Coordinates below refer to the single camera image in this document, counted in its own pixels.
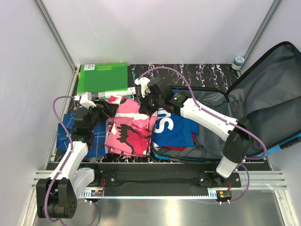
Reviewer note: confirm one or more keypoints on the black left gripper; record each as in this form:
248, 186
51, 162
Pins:
108, 111

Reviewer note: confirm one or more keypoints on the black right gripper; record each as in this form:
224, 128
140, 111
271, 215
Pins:
144, 108

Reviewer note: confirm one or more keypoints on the pink camouflage shirt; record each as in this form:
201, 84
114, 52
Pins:
129, 131

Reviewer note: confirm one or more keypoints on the blue shirt white letters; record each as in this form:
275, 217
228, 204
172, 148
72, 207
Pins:
173, 130

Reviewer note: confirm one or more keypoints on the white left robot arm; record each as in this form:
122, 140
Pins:
57, 195

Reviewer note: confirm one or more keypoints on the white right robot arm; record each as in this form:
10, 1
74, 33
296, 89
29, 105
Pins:
232, 131

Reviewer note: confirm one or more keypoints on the green plastic folder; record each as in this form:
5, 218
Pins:
96, 78

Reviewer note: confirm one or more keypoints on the blue plaid shirt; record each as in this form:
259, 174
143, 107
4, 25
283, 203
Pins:
97, 149

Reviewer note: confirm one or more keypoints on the red shirt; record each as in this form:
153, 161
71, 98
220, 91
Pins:
179, 148

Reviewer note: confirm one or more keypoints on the blue capped bottle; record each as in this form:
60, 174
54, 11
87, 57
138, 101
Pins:
237, 63

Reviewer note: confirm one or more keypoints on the blue suitcase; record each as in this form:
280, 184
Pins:
268, 94

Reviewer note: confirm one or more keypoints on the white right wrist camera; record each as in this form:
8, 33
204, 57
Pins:
143, 82

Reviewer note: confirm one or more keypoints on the aluminium frame rail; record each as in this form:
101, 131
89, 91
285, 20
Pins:
52, 28

